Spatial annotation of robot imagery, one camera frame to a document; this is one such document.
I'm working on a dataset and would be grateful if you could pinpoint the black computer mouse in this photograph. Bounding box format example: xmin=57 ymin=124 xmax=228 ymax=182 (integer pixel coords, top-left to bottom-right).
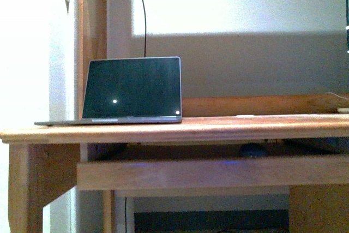
xmin=239 ymin=143 xmax=268 ymax=158

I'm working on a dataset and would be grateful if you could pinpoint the grey open laptop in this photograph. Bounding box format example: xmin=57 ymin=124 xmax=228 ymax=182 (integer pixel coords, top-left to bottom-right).
xmin=36 ymin=56 xmax=182 ymax=127

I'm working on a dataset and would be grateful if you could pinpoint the wooden desk with hutch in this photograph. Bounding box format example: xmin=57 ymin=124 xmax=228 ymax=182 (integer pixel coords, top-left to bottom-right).
xmin=0 ymin=0 xmax=349 ymax=233

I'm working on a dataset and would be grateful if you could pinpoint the black hanging cable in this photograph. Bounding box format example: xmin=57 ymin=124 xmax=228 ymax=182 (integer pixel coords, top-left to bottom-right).
xmin=140 ymin=0 xmax=147 ymax=58

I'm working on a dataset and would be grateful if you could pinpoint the thin white cable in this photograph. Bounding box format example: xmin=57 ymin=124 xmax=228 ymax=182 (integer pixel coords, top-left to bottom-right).
xmin=326 ymin=92 xmax=349 ymax=100

